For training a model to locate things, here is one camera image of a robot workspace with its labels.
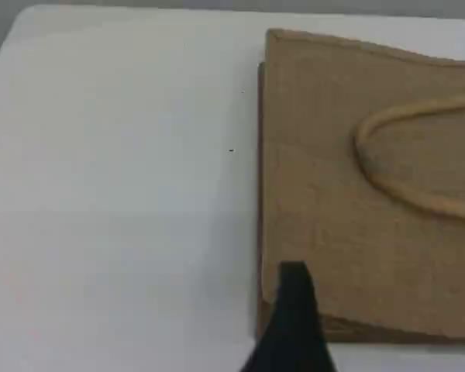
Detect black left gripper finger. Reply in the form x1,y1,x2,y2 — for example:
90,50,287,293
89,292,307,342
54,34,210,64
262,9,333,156
243,260,336,372

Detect brown burlap tote bag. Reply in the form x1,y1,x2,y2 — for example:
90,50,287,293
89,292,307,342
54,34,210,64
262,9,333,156
254,27,465,346

